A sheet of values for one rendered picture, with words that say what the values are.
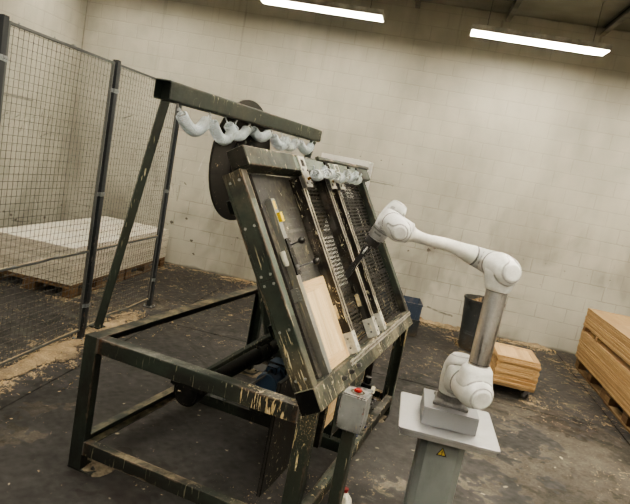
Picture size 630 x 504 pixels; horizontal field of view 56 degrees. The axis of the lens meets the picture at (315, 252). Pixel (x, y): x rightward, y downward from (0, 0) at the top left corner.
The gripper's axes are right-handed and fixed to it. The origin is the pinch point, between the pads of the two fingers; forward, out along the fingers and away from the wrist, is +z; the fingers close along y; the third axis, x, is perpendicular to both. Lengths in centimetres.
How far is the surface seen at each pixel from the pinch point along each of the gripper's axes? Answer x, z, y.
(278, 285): -21.6, 22.6, 20.8
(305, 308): -6.7, 30.9, -3.1
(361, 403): 42, 40, 27
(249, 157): -70, -17, 15
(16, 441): -96, 206, 0
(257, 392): 1, 73, 20
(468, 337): 140, 75, -458
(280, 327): -8.8, 38.3, 21.0
